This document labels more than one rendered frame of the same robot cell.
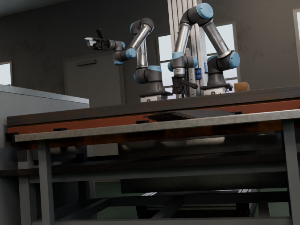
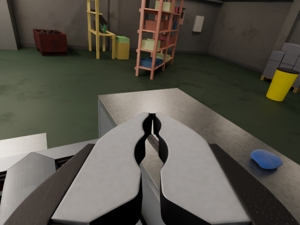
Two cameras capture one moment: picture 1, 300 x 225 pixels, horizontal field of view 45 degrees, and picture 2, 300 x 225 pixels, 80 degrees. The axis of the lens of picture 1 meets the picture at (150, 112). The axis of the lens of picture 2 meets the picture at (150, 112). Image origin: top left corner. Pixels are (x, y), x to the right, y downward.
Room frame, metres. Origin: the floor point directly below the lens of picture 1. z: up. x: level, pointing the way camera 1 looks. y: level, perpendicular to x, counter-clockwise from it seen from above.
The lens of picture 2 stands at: (2.72, 0.35, 1.52)
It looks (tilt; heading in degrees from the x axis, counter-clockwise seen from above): 28 degrees down; 132
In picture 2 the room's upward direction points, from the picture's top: 8 degrees clockwise
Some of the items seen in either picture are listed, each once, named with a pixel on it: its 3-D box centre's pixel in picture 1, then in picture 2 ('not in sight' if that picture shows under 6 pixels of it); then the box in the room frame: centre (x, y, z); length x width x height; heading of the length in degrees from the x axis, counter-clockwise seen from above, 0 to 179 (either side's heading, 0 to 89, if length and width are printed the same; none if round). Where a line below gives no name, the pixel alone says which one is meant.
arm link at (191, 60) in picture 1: (187, 62); not in sight; (2.42, -0.28, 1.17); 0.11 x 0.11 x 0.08; 39
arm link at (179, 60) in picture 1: (178, 60); not in sight; (2.35, -0.21, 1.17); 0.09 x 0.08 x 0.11; 129
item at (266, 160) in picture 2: not in sight; (265, 158); (2.70, 1.10, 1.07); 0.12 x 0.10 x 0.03; 76
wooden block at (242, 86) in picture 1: (242, 89); not in sight; (1.77, -0.46, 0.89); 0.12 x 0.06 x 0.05; 159
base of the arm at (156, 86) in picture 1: (156, 87); not in sight; (2.95, -0.06, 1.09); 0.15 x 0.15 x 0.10
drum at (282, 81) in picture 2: not in sight; (281, 84); (2.05, 5.77, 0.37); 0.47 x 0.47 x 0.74
